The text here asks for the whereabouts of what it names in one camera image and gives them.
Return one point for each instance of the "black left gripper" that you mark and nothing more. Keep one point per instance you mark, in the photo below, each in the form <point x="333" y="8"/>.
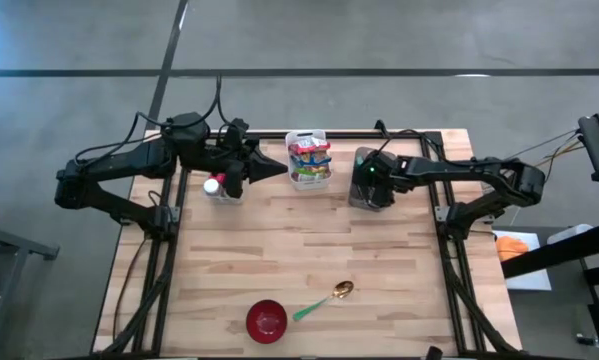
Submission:
<point x="234" y="150"/>

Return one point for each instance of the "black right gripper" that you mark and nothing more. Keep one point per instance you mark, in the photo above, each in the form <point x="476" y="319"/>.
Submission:
<point x="376" y="172"/>

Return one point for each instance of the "green orange snack packet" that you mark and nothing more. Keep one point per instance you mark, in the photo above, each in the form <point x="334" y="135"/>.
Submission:
<point x="309" y="175"/>

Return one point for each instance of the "red grey small box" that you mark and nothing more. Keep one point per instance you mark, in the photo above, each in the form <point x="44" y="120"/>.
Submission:
<point x="221" y="177"/>

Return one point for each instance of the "blue white snack packet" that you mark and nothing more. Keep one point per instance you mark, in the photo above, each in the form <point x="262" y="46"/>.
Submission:
<point x="311" y="159"/>

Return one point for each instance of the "red white snack packet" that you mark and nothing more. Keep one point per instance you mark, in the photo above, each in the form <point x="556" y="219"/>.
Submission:
<point x="309" y="145"/>

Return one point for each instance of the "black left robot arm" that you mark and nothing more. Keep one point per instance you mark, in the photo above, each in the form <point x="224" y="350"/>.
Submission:
<point x="129" y="162"/>

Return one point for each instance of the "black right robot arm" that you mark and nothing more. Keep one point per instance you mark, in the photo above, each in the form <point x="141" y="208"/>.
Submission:
<point x="479" y="172"/>

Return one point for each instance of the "grey translucent plastic bin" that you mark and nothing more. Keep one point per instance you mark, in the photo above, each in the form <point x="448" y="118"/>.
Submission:
<point x="354" y="197"/>

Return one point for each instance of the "white plastic bin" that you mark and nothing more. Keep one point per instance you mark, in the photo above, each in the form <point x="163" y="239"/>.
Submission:
<point x="311" y="186"/>

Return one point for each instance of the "clear plastic container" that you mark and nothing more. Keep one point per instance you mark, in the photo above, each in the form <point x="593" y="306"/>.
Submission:
<point x="219" y="199"/>

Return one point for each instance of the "orange object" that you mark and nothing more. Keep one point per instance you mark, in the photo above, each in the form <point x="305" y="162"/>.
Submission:
<point x="511" y="248"/>

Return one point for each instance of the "red bowl black outside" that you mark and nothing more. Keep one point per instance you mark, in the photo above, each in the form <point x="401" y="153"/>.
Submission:
<point x="266" y="322"/>

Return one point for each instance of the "white sheet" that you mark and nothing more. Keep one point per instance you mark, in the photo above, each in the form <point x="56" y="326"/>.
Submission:
<point x="529" y="280"/>

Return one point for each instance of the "white plastic tub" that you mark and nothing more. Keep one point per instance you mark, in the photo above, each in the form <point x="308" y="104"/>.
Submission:
<point x="569" y="232"/>

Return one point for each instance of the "grey side table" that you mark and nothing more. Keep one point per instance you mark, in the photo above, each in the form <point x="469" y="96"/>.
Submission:
<point x="9" y="240"/>

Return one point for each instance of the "small black device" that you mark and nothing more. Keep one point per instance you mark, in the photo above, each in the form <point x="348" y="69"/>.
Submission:
<point x="586" y="341"/>

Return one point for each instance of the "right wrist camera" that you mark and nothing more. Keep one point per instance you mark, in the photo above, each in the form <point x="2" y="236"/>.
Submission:
<point x="379" y="199"/>

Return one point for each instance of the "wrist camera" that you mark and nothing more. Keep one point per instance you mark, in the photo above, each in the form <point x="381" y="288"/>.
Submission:
<point x="379" y="199"/>
<point x="234" y="182"/>

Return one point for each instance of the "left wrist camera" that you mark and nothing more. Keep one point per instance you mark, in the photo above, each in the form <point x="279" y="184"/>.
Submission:
<point x="234" y="182"/>

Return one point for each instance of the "black table frame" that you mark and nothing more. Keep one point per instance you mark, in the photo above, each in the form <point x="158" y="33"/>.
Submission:
<point x="329" y="135"/>

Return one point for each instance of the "black table-level camera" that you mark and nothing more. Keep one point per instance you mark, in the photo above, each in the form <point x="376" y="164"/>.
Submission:
<point x="434" y="353"/>

